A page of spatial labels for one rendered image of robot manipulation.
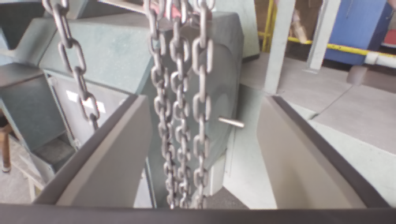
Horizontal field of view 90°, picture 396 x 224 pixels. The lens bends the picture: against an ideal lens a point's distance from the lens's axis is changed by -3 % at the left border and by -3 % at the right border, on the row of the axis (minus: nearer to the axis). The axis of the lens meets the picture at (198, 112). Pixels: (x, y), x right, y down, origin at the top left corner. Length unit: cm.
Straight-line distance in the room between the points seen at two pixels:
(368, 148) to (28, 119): 69
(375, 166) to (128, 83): 55
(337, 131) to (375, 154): 9
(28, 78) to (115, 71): 17
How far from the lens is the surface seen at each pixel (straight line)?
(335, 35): 328
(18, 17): 58
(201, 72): 17
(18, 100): 44
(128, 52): 32
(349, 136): 59
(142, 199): 44
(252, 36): 102
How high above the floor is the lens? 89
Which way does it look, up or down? 31 degrees down
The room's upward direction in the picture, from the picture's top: straight up
